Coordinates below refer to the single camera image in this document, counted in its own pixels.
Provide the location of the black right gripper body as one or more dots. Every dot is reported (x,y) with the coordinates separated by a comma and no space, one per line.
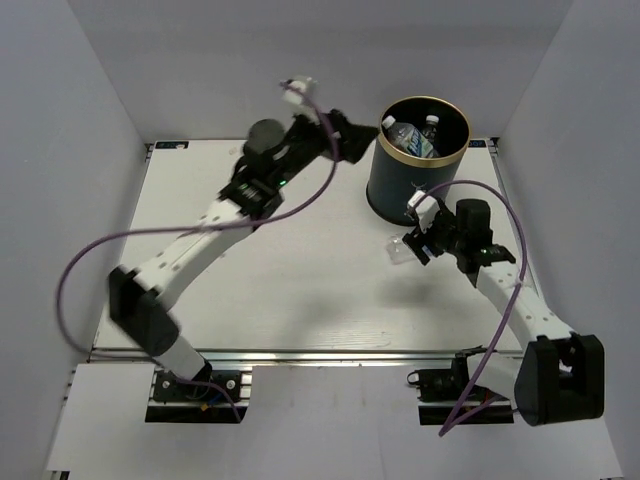
(442,234)

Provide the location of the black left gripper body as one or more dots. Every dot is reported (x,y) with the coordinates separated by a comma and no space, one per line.
(311,140)

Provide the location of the clear bottle blue wrap label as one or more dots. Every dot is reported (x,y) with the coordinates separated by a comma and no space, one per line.
(398,251)

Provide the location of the small bottle green-blue label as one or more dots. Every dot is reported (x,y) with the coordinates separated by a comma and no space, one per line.
(408,138)

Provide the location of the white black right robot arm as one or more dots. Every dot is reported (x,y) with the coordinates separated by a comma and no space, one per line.
(561,375)

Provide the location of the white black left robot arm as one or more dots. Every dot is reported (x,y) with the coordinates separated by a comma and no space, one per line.
(140,299)

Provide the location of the dark blue gold-rimmed bin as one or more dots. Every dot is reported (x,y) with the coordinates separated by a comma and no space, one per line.
(396,173)

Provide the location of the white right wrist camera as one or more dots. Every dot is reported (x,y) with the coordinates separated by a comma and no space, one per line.
(423,208)

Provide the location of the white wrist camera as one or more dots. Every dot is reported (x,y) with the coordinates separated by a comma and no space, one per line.
(423,208)
(298,91)

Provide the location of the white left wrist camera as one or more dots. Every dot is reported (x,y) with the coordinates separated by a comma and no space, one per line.
(298,91)

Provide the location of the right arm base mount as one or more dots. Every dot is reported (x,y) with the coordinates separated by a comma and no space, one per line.
(437,394)

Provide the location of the aluminium table edge rail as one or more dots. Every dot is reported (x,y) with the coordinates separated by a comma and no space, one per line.
(247,357)

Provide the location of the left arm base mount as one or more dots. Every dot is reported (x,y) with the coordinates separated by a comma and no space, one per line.
(171,402)

